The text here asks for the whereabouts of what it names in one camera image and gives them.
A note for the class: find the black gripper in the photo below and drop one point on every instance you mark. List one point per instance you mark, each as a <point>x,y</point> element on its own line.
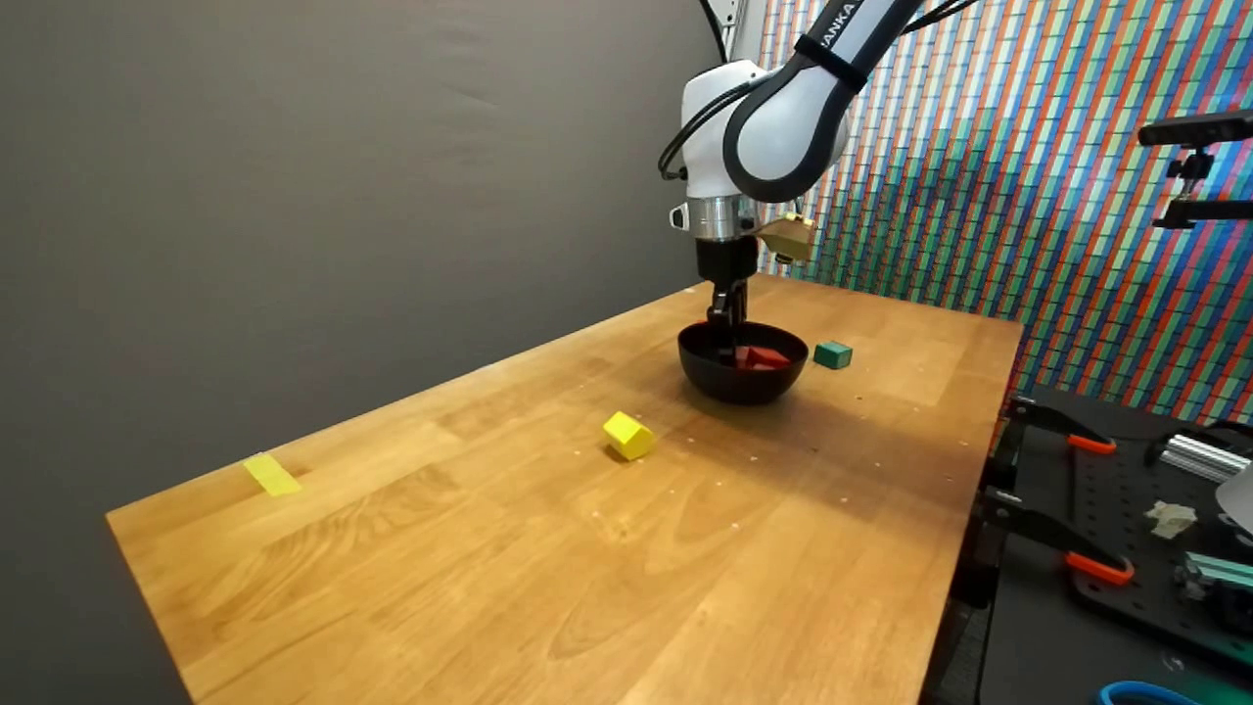
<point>728,267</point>

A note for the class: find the green wooden block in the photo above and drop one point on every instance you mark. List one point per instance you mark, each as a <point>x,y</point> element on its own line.
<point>831,353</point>

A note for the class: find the yellow wooden block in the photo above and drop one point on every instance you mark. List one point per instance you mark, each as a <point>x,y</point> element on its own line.
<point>627,435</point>

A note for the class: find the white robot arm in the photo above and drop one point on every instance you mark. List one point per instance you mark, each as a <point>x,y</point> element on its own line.
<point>786,130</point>

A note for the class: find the black bowl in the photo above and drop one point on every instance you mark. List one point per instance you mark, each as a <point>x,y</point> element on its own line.
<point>709,381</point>

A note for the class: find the multicolour patterned panel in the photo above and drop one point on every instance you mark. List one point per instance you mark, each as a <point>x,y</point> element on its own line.
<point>1043,259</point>

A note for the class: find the grey fabric backdrop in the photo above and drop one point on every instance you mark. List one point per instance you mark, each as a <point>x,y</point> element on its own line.
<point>327,199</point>

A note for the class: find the black perforated board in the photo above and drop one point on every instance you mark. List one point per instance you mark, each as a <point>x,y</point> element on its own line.
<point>1136,484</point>

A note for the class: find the yellow tape strip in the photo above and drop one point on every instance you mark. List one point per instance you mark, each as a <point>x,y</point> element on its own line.
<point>273,477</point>

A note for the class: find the small pale plastic part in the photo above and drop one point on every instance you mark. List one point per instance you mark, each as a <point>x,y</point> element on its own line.
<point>1173,520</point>

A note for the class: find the black horizontal rod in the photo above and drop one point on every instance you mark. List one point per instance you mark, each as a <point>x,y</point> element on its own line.
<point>1196,130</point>

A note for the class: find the pale round plate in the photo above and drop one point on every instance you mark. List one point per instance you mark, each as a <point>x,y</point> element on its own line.
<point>1240,502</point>

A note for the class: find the teal metal bar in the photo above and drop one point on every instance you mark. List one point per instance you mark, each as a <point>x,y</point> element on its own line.
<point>1218,569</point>

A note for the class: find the tan wrist camera bar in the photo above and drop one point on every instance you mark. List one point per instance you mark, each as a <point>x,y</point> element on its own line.
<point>789,236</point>

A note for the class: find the silver metal bracket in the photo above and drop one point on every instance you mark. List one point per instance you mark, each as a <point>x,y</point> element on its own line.
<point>1199,455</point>

